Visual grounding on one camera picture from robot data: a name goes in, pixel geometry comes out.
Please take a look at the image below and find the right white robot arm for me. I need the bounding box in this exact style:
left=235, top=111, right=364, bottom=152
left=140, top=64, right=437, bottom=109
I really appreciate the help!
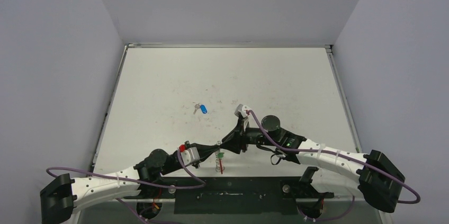
left=221, top=115, right=405, bottom=213

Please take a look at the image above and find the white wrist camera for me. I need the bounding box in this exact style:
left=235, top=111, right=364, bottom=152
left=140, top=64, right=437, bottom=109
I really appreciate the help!
left=234, top=104, right=251, bottom=118
left=179, top=145, right=201, bottom=166

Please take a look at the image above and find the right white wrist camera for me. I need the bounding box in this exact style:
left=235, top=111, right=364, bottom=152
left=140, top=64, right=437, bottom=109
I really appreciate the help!
left=234, top=104, right=251, bottom=118

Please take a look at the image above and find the metal keyring with red handle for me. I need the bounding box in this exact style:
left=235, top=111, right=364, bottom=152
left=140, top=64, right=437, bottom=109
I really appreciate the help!
left=215, top=142, right=225, bottom=174

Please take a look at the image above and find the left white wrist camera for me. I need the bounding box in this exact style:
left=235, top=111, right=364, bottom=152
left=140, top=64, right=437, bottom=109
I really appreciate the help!
left=179, top=145, right=201, bottom=166

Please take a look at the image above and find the blue capped key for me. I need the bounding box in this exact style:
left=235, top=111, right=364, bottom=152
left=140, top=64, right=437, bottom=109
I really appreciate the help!
left=193, top=103, right=208, bottom=114

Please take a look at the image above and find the aluminium table frame rail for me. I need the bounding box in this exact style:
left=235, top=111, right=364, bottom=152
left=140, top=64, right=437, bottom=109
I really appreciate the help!
left=71, top=43, right=390, bottom=224

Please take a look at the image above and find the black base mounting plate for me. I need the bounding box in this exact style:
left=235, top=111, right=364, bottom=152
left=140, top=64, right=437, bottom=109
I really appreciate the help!
left=136, top=176, right=334, bottom=218

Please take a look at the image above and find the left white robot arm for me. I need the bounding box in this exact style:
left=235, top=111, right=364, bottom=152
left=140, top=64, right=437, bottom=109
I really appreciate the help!
left=40, top=142, right=220, bottom=223

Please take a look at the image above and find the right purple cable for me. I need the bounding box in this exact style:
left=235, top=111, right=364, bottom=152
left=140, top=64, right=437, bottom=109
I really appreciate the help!
left=247, top=110, right=421, bottom=204

